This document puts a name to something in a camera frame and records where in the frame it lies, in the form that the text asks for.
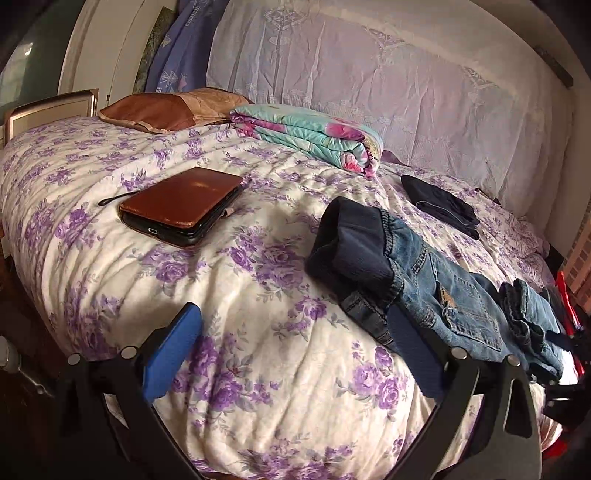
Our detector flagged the beige framed bed end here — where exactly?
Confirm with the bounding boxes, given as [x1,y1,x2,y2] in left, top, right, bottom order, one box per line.
[4,89,99,145]

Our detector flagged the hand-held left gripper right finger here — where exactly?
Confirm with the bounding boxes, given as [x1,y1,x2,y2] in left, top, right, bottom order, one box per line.
[387,306,542,480]

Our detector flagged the brown satin pillow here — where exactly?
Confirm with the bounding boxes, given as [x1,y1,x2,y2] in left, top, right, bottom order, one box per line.
[98,89,254,135]

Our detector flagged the blue denim pants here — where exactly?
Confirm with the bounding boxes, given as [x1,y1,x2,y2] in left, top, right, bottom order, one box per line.
[305,196,565,384]

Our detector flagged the white wardrobe door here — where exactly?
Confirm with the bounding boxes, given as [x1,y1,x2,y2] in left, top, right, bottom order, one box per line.
[58,0,178,104]

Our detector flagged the white lace cover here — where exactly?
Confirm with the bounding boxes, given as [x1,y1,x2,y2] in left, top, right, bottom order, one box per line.
[205,0,576,230]

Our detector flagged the teal pink floral folded blanket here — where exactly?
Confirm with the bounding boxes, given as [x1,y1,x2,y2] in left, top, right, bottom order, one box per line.
[229,103,385,179]

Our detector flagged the blue patterned cloth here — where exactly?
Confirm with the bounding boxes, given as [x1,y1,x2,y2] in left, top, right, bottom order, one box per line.
[145,0,232,94]

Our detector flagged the purple floral bedspread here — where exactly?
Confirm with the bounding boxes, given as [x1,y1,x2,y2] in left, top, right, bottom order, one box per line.
[0,115,561,480]

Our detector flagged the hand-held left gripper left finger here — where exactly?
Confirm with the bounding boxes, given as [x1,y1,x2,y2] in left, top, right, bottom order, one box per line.
[65,302,204,480]

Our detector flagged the green marbled panel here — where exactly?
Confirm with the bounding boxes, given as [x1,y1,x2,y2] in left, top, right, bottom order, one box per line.
[133,7,166,93]

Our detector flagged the black folded pants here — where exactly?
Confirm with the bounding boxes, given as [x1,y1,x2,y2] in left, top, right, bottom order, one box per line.
[400,174,481,240]

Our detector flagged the brown leather case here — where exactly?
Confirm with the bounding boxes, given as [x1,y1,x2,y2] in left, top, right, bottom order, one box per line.
[98,167,246,248]

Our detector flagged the brick pattern curtain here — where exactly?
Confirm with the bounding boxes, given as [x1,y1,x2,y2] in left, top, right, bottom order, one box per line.
[560,220,591,297]

